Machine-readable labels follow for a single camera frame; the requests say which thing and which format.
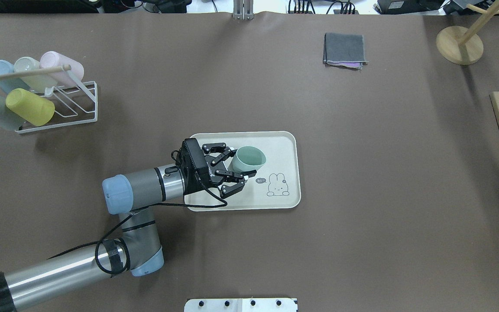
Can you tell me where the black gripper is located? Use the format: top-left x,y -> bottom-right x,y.
183,143 -> 257,199

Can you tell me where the green cup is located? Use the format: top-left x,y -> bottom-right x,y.
228,146 -> 267,172

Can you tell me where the cream rectangular tray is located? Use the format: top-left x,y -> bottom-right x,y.
184,131 -> 301,211

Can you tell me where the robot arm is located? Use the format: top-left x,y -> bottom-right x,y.
0,138 -> 257,312

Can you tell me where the yellow cup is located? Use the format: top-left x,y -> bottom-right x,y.
6,88 -> 55,127

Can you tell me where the white cup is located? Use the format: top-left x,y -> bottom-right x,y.
13,56 -> 59,93

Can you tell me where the pink cup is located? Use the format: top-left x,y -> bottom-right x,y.
39,51 -> 85,87

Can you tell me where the light blue cup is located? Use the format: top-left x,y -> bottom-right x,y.
0,60 -> 31,94

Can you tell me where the grey folded cloth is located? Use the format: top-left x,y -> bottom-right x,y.
323,32 -> 368,70

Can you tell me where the wooden mug tree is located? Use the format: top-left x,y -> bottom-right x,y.
435,0 -> 499,65

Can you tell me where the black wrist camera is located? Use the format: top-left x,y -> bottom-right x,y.
180,138 -> 212,195

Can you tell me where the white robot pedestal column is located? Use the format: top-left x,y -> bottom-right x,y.
184,297 -> 298,312

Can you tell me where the white wire cup rack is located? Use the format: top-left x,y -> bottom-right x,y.
0,65 -> 98,133

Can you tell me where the aluminium frame post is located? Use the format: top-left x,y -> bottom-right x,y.
232,0 -> 255,20

